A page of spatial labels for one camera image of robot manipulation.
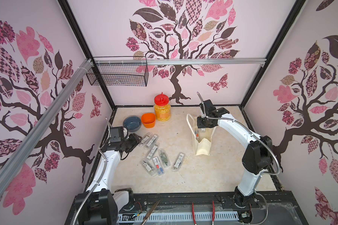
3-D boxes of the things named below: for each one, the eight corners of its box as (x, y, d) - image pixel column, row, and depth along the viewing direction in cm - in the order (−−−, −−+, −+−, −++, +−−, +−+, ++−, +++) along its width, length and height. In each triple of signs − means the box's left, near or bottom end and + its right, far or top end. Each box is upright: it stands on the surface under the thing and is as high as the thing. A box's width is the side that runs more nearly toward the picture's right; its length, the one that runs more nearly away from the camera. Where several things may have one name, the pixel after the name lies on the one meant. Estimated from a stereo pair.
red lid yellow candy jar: (155, 122, 111) (153, 105, 97) (157, 109, 120) (154, 92, 106) (170, 122, 111) (170, 105, 97) (171, 109, 120) (170, 92, 106)
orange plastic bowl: (141, 128, 108) (140, 123, 103) (143, 118, 114) (142, 113, 110) (154, 128, 108) (154, 123, 103) (156, 118, 114) (155, 113, 110)
